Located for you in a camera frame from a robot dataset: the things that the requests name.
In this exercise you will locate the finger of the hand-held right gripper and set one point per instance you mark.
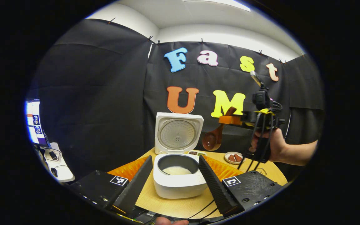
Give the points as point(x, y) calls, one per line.
point(230, 120)

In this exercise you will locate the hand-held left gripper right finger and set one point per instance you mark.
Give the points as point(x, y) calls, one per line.
point(216, 190)

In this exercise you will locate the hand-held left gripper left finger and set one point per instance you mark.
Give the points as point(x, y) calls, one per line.
point(134, 190)

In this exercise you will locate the brown wooden spoon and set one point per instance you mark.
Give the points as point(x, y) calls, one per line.
point(212, 140)

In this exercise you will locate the white rice cooker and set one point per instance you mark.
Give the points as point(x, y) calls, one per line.
point(180, 187)

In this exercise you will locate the white rice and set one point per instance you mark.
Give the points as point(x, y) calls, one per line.
point(177, 171)

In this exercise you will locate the round white plate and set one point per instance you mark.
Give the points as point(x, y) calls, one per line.
point(227, 158)

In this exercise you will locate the brown meat piece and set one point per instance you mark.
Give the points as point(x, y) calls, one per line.
point(238, 157)
point(231, 158)

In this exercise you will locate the white divided dish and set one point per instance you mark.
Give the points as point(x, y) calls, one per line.
point(197, 153)

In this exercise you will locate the white side desk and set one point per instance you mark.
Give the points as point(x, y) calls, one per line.
point(61, 172)

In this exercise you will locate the black backdrop cloth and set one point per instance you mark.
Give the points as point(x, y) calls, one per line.
point(89, 93)

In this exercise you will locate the computer monitor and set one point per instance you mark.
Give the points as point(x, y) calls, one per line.
point(34, 122)

